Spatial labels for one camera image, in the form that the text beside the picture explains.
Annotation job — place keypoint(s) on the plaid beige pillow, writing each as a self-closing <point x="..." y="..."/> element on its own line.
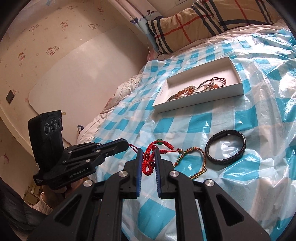
<point x="205" y="19"/>

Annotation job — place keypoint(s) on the pink cartoon curtain left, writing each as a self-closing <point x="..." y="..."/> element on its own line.
<point x="138" y="13"/>

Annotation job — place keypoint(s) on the left forearm knit sleeve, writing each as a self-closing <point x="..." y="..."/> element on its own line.
<point x="42" y="207"/>

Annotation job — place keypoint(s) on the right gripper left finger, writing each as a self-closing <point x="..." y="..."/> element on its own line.
<point x="94" y="210"/>

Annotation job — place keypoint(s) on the white board leaning on wall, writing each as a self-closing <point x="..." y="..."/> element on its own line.
<point x="81" y="83"/>

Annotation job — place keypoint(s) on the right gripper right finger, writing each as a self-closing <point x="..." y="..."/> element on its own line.
<point x="204" y="211"/>

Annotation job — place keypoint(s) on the white shallow cardboard box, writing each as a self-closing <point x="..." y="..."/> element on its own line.
<point x="178" y="91"/>

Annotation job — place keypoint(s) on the blue checkered plastic sheet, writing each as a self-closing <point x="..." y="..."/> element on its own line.
<point x="263" y="180"/>

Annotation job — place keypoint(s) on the person's left hand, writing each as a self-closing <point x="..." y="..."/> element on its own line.
<point x="54" y="197"/>

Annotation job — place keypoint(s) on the silver metal bangle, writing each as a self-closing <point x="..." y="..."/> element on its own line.
<point x="205" y="86"/>

